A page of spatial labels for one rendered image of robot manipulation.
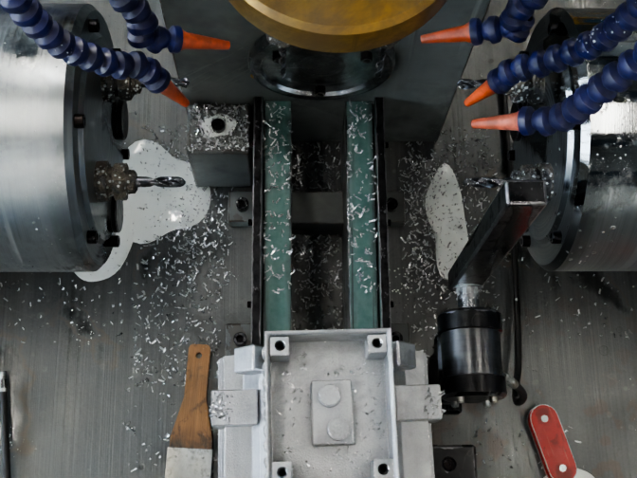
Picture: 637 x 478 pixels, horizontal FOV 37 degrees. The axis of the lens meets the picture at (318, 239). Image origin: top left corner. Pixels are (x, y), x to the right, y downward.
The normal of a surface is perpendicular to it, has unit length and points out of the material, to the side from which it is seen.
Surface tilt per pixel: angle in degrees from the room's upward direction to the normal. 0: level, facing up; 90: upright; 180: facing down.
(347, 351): 0
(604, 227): 58
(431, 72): 90
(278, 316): 0
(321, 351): 0
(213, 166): 90
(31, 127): 17
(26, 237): 66
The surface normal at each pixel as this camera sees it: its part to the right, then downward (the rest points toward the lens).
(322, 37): -0.09, 0.95
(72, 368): 0.03, -0.29
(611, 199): 0.03, 0.50
